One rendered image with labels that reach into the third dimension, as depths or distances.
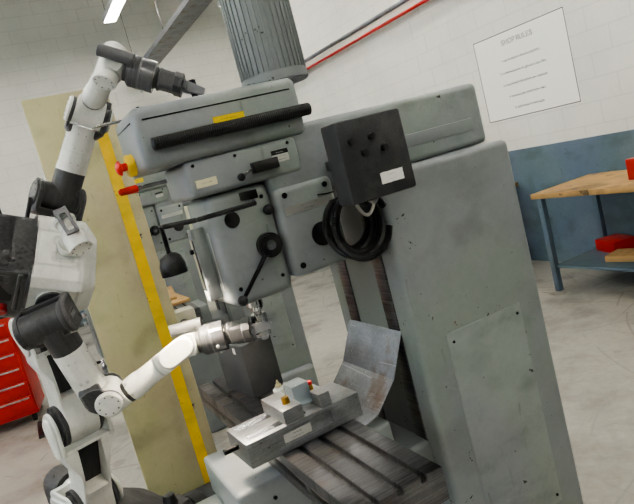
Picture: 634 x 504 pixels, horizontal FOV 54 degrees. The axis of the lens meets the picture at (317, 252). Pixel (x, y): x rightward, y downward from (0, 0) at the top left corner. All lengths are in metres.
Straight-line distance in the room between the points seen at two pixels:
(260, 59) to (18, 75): 9.31
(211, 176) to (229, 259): 0.23
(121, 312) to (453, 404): 2.07
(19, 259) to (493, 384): 1.44
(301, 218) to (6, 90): 9.42
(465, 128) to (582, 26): 4.10
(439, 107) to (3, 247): 1.36
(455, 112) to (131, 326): 2.16
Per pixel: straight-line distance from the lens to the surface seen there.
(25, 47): 11.13
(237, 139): 1.71
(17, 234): 1.96
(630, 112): 5.96
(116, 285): 3.50
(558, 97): 6.39
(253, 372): 2.15
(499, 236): 2.03
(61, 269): 1.91
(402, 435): 2.11
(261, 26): 1.86
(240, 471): 1.91
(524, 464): 2.22
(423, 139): 2.01
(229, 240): 1.72
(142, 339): 3.55
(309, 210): 1.78
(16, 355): 6.27
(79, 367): 1.87
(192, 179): 1.67
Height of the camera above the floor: 1.65
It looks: 8 degrees down
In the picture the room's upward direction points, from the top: 15 degrees counter-clockwise
